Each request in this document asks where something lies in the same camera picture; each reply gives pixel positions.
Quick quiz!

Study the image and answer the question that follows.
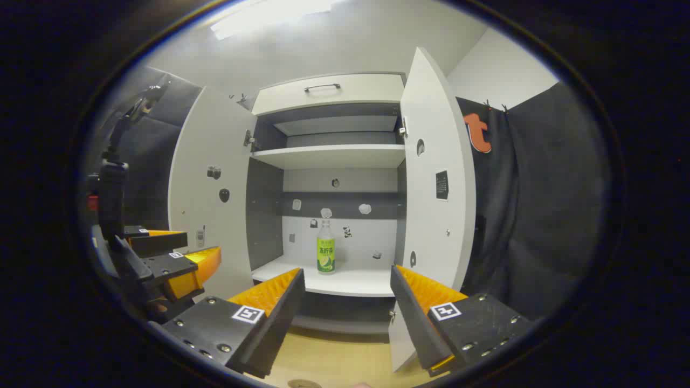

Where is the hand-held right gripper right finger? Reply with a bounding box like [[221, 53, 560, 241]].
[[390, 264, 542, 378]]

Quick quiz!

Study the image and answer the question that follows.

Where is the white cabinet shelf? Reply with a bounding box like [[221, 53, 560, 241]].
[[251, 144, 406, 171], [251, 255, 398, 298]]

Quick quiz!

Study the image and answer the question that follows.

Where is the green label drink bottle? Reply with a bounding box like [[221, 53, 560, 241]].
[[316, 218, 336, 275]]

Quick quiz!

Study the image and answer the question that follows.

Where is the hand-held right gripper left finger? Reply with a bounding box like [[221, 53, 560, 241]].
[[148, 268, 306, 379]]

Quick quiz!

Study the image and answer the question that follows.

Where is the white cabinet drawer front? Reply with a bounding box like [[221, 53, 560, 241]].
[[252, 73, 405, 116]]

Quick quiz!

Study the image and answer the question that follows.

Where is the black backdrop cloth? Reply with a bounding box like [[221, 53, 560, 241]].
[[89, 66, 612, 325]]

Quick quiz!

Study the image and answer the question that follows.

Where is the white cabinet door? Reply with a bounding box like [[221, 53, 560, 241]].
[[168, 86, 258, 303], [388, 47, 477, 373]]

